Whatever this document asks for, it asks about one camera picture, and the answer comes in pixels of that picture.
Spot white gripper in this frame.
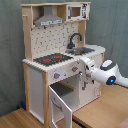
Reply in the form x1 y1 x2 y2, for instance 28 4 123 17
80 57 96 82

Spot white microwave door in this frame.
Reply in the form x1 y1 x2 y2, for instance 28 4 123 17
66 3 90 21

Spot white oven door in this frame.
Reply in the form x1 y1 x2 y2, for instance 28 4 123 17
49 87 72 128

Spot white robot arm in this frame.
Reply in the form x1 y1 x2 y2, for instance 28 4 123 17
80 57 128 88

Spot wooden toy kitchen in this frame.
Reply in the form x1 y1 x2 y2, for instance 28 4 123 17
22 2 105 128

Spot right stove knob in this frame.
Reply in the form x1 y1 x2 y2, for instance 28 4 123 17
72 66 78 72

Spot stove knob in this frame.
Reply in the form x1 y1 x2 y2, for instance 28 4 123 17
72 66 78 72
54 73 60 79

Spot grey toy sink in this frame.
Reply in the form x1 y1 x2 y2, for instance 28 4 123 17
65 47 95 55

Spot black toy faucet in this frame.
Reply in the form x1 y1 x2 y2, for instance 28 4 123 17
66 32 83 50

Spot white fridge door dispenser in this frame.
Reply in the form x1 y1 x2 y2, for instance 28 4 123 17
78 54 103 107

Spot left stove knob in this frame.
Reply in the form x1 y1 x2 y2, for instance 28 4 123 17
54 73 60 79

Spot black stovetop red burners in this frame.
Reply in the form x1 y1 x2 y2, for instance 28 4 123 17
34 53 71 67

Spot grey range hood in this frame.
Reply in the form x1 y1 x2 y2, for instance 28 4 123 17
35 5 64 27

